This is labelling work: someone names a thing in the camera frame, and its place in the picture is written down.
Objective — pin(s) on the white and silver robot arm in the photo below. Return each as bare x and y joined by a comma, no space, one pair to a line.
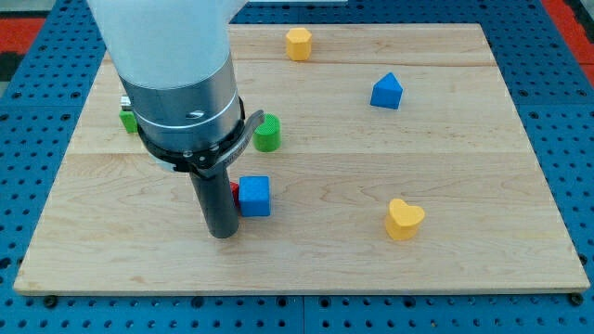
175,64

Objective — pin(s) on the green block behind arm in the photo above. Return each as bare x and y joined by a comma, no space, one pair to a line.
128,120

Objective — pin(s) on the blue triangular prism block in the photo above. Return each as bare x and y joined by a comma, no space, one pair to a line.
387,92

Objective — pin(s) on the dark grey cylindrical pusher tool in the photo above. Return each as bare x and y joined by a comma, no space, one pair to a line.
217,204

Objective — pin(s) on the yellow hexagon block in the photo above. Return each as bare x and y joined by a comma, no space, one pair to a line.
298,44

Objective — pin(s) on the yellow heart block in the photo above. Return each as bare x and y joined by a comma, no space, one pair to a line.
402,221

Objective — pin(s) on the light wooden board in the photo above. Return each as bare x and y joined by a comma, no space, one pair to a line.
117,224

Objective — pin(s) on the blue cube block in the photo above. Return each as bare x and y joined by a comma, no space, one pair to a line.
254,195

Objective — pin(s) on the red star block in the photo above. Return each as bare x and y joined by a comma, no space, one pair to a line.
235,193

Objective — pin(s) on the green cylinder block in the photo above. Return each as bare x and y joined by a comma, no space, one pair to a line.
267,136

